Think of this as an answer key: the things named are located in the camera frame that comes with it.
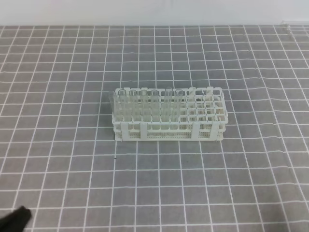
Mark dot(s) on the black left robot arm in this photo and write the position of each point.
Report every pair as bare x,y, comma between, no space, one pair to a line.
16,221

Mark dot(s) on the white test tube rack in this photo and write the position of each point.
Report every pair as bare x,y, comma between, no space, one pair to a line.
203,117

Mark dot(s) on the grey checked tablecloth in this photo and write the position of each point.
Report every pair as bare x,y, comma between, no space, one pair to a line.
59,158

